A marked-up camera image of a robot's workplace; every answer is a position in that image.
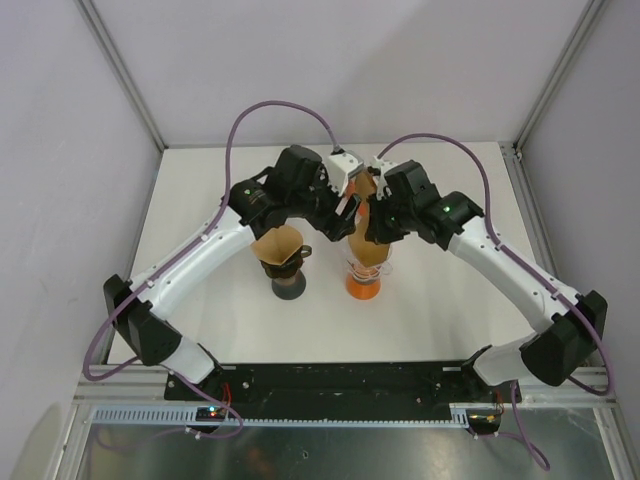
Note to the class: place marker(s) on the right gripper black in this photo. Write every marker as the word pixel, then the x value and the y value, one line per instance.
pixel 376 231

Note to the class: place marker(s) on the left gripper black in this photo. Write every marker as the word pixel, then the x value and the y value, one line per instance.
pixel 333 224

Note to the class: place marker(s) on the brown paper coffee filter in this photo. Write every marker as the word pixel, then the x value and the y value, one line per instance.
pixel 368 254
pixel 278 245

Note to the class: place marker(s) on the clear plastic dripper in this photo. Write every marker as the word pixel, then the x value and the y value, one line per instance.
pixel 366 274

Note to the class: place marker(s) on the olive green plastic dripper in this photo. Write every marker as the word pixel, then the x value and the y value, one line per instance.
pixel 289 267

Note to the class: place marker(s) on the glass beaker with orange contents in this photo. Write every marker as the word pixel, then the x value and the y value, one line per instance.
pixel 362 291

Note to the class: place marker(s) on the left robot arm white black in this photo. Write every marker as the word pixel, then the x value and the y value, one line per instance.
pixel 301 184

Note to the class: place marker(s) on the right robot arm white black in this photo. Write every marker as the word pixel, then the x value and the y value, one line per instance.
pixel 458 226

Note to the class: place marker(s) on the grey carafe with red rim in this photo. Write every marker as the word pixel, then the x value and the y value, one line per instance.
pixel 289 288

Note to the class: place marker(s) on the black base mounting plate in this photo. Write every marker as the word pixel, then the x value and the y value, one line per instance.
pixel 354 388

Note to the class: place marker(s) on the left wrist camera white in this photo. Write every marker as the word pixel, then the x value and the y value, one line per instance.
pixel 341 168

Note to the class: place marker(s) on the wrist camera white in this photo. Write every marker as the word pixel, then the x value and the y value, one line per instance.
pixel 378 168
pixel 341 168

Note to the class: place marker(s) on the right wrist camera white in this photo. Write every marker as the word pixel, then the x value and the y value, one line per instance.
pixel 378 168

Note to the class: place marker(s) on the aluminium frame rail right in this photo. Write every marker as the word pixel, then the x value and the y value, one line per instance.
pixel 537 225

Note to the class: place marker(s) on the aluminium frame post right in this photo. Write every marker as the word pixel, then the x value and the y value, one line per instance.
pixel 572 48

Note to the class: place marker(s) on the aluminium frame post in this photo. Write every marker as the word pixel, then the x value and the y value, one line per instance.
pixel 121 72
pixel 572 48

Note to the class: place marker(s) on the grey slotted cable duct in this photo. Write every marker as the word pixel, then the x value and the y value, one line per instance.
pixel 191 415

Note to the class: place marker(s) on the aluminium frame post left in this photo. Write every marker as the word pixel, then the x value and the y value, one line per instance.
pixel 121 72

